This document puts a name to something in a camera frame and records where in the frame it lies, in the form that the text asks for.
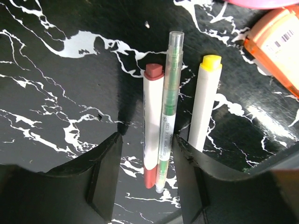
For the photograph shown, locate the green clear highlighter pen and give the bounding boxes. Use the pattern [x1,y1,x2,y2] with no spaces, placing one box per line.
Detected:
[156,31,184,193]

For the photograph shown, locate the pink eraser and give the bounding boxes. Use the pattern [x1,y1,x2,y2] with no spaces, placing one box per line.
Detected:
[226,0,299,9]

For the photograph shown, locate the red-capped white marker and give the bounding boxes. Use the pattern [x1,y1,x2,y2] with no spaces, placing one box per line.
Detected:
[143,63,164,189]

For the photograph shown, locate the orange correction tape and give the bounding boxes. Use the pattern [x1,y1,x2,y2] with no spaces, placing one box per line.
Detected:
[244,5,299,97]

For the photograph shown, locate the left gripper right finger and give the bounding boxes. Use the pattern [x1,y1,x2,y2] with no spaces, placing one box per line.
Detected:
[173,136,299,224]

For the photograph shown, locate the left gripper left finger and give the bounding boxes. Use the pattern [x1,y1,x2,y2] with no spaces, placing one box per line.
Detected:
[0,132,122,224]

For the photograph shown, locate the black marble desk mat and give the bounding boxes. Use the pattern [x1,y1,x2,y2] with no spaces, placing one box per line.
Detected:
[0,0,299,224]

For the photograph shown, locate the yellow-capped white marker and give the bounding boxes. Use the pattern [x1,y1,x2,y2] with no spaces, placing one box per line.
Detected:
[188,55,222,152]

